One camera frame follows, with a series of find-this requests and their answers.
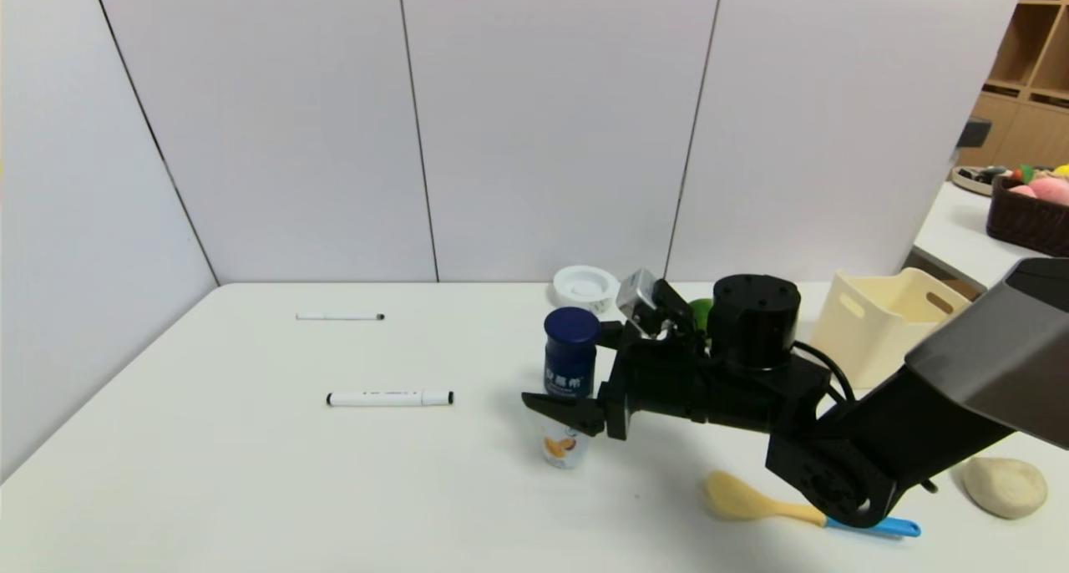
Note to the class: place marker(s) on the thin white pen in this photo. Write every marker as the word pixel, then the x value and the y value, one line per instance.
pixel 338 316

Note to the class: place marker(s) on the dark woven basket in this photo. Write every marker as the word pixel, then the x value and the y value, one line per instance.
pixel 1025 220

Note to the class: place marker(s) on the yogurt bottle with blue cap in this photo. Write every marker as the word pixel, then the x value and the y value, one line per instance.
pixel 570 343

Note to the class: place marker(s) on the small pink toy fruit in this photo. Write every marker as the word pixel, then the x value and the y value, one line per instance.
pixel 1020 191

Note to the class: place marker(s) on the round plate with dark items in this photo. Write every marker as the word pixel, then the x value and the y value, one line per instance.
pixel 974 180

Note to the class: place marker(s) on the black clamp on partition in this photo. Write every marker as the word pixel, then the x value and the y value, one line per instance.
pixel 974 131

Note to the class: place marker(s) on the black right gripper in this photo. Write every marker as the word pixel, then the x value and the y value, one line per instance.
pixel 616 393

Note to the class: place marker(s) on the large pink toy peach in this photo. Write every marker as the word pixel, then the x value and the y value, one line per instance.
pixel 1051 190

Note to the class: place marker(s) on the green lime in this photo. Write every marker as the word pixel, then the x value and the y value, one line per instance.
pixel 701 310

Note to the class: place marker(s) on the green toy piece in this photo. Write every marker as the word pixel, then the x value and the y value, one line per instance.
pixel 1025 174

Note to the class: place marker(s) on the thick white marker black ends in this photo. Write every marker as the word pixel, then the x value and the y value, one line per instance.
pixel 388 398

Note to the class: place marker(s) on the wooden shelf unit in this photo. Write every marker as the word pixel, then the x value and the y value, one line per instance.
pixel 1034 72

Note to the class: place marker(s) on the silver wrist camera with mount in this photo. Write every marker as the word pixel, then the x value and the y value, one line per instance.
pixel 641 293

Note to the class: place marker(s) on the beige stone-like lump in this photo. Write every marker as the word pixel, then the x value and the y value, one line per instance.
pixel 1006 487

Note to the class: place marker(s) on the white side table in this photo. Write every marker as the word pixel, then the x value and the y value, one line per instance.
pixel 960 235

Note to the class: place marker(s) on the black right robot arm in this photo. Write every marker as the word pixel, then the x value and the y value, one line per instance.
pixel 919 406

